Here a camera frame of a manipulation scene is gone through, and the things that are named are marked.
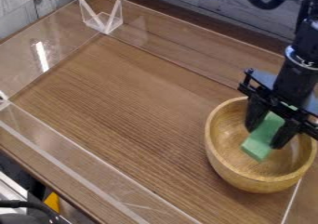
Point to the clear acrylic corner bracket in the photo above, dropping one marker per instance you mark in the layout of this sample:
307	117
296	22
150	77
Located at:
104	22

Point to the brown wooden bowl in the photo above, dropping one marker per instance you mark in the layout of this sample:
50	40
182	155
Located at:
268	176

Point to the green rectangular block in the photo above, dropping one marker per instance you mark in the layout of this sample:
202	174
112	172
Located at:
257	145

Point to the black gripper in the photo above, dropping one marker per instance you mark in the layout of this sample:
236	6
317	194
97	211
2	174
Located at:
285	94

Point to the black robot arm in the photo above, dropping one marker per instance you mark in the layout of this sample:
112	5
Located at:
305	41

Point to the black device with yellow label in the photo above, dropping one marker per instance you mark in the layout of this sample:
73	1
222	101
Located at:
53	205

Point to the clear acrylic front wall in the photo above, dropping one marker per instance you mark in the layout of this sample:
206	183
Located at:
93	185

